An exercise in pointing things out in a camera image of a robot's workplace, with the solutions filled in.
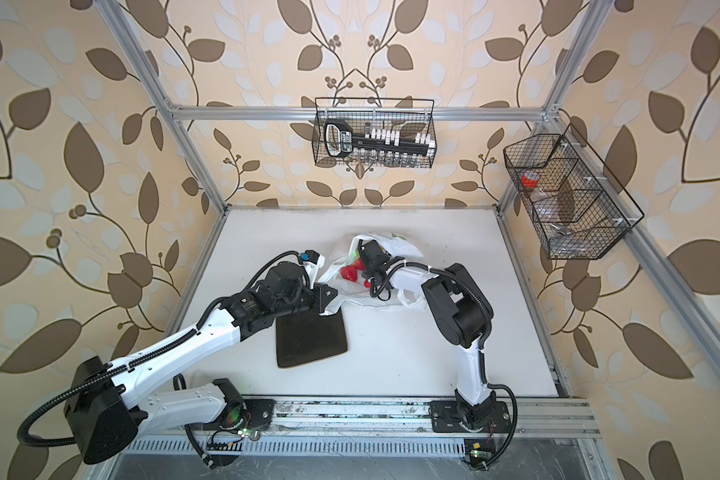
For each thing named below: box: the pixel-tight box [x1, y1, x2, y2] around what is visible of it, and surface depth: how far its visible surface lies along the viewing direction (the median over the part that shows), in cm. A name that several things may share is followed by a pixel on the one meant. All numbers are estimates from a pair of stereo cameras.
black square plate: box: [276, 308, 348, 369], surface depth 86 cm
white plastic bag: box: [318, 233, 424, 316], surface depth 82 cm
